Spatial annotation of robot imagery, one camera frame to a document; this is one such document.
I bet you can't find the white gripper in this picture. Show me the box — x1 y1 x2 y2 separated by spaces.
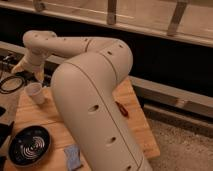
11 50 47 83

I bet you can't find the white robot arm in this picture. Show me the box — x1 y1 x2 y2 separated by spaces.
12 30 153 171

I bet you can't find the dark patterned ceramic bowl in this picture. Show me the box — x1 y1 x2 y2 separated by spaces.
8 125 51 167

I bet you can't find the wooden board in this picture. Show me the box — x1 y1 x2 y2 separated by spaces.
4 78 160 171

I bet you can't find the black object at left edge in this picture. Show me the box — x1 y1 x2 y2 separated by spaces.
0 106 14 171

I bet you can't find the blue sponge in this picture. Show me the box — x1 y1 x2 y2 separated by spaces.
64 144 82 171

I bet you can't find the black cable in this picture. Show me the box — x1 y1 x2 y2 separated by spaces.
0 54 31 95

